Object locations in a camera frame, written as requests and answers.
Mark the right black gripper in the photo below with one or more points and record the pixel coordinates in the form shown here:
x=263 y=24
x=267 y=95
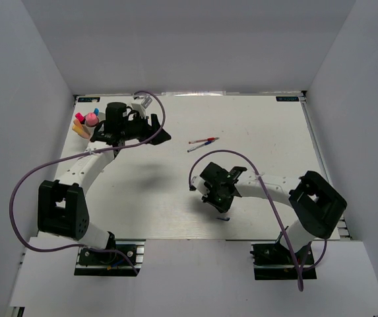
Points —
x=224 y=207

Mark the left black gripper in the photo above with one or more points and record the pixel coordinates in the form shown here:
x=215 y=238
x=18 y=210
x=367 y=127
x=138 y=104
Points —
x=148 y=129

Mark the red pen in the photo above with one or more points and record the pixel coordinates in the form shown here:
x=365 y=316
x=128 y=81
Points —
x=208 y=140

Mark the pink glue bottle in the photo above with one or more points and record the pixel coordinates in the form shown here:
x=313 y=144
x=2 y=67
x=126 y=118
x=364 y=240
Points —
x=91 y=119

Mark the orange pink highlighter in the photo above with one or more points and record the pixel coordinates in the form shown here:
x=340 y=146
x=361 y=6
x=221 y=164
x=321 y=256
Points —
x=80 y=132

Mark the pink black highlighter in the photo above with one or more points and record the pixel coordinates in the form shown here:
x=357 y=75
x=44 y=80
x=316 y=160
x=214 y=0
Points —
x=80 y=118

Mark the grey orange highlighter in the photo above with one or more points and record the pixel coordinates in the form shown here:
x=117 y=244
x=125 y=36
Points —
x=77 y=123

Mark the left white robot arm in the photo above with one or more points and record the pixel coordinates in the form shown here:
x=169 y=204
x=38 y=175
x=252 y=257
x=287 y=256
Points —
x=62 y=208

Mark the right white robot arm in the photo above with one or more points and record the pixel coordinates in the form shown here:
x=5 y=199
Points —
x=317 y=205

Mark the blue pen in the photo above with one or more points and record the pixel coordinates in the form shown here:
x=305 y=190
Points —
x=200 y=146

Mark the white round organizer container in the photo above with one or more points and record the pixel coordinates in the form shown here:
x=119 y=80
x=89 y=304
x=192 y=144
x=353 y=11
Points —
x=101 y=115

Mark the blue label sticker left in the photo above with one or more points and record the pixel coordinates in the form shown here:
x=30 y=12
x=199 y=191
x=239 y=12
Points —
x=88 y=99

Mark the blue label sticker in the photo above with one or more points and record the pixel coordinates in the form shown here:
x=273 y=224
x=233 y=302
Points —
x=88 y=99
x=287 y=99

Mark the blue label sticker right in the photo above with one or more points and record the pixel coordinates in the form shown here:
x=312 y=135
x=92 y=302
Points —
x=287 y=99

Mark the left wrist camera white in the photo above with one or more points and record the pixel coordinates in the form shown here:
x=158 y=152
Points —
x=140 y=104

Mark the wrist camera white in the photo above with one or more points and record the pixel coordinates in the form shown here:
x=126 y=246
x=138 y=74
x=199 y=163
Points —
x=140 y=104
x=198 y=184

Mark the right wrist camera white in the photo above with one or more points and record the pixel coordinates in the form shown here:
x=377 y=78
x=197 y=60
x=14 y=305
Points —
x=198 y=184

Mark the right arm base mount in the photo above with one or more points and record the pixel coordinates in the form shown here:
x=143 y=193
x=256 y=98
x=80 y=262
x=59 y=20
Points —
x=270 y=264

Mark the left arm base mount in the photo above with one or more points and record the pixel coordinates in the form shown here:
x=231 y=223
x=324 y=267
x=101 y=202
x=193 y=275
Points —
x=94 y=264

